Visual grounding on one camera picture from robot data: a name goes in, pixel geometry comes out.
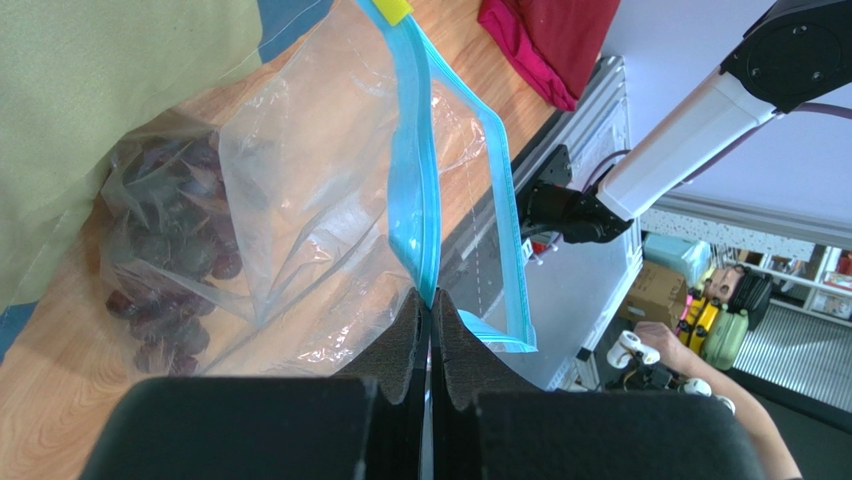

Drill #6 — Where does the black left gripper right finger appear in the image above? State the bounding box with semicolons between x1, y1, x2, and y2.
431;291;766;479

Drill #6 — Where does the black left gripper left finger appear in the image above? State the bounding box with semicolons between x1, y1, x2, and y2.
82;292;425;479

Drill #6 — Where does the clear zip top bag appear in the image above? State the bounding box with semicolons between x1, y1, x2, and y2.
109;1;530;376

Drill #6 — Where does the dark red grape bunch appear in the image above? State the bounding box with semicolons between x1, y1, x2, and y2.
101;130;243;376

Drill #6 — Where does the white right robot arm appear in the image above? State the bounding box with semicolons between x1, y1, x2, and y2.
520;1;851;244

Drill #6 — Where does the person forearm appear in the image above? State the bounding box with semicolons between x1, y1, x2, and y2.
634;321;803;479

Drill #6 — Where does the dark red folded cloth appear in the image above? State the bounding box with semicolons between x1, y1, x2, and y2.
478;0;620;111

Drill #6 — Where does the checked blue beige pillow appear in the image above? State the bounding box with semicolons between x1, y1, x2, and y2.
1;0;331;350

